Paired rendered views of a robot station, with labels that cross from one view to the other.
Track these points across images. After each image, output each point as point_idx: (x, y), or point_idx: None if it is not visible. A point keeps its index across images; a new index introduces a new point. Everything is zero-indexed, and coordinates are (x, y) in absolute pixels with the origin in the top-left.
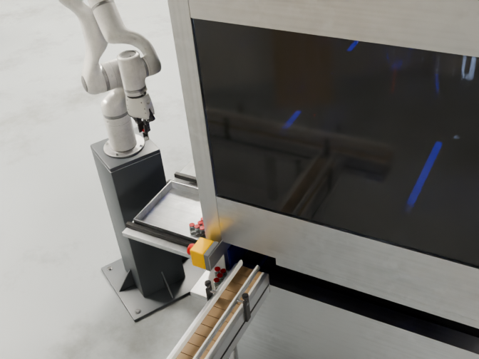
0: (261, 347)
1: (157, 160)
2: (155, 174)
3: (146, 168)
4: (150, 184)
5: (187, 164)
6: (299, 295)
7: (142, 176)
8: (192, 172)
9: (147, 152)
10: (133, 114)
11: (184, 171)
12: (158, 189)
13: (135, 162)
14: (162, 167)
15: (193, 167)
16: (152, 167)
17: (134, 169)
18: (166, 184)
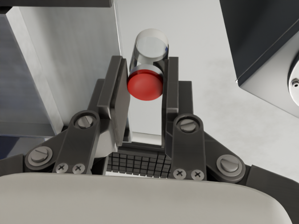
0: None
1: (241, 61)
2: (245, 30)
3: (264, 30)
4: (254, 7)
5: (117, 52)
6: None
7: (272, 9)
8: (81, 28)
9: (265, 66)
10: (182, 222)
11: (107, 25)
12: (238, 12)
13: (294, 24)
14: (233, 53)
15: (97, 49)
16: (252, 41)
17: (293, 8)
18: (226, 28)
